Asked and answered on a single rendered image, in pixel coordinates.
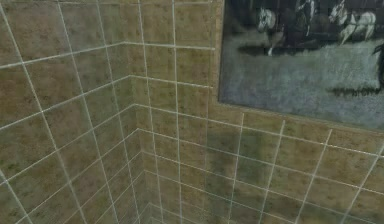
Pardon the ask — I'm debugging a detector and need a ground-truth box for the framed grey horse painting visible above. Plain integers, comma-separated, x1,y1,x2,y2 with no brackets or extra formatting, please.
210,0,384,135

